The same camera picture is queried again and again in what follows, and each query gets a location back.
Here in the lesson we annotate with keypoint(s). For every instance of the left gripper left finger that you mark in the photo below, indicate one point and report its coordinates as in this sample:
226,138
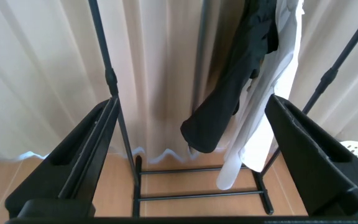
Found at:
73,174

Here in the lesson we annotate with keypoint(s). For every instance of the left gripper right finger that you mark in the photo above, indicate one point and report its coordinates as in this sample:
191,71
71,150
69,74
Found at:
322,171

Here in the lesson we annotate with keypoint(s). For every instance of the white garment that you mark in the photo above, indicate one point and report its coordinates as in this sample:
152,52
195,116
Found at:
259,124

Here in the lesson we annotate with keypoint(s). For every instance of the black shorts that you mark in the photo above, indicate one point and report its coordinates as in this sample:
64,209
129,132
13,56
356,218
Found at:
228,93

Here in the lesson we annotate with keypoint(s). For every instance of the black clothes rack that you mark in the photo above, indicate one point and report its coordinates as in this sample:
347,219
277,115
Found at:
110,77

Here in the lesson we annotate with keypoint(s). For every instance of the beige curtain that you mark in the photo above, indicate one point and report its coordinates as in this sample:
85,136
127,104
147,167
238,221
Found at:
57,62

